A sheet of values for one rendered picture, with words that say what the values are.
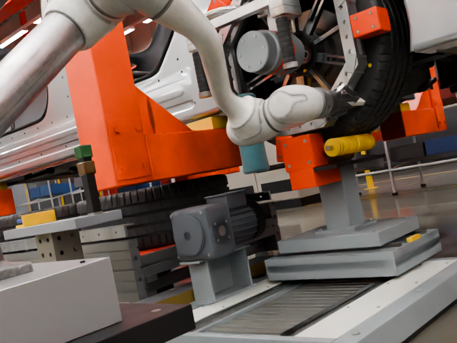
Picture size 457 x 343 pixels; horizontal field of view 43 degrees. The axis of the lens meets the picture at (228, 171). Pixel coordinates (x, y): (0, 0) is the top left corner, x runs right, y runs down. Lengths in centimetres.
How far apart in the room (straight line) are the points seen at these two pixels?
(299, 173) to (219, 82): 55
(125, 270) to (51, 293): 126
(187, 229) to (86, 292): 107
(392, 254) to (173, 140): 85
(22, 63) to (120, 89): 77
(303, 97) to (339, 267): 65
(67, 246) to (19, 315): 112
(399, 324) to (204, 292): 75
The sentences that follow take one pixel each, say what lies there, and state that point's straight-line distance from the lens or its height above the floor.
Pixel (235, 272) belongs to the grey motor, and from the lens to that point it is 216.
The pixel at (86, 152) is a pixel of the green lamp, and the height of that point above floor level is 64.
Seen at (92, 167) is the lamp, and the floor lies 59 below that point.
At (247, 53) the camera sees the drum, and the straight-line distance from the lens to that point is 185.
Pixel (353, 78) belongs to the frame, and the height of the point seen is 71.
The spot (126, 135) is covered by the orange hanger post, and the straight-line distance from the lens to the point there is 196.
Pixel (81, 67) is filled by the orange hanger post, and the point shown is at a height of 93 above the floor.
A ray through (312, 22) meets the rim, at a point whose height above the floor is 93.
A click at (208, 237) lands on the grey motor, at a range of 187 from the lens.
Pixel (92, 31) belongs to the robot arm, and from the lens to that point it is 136.
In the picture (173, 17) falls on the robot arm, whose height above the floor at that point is 85.
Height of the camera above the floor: 48
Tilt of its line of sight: 1 degrees up
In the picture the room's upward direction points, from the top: 11 degrees counter-clockwise
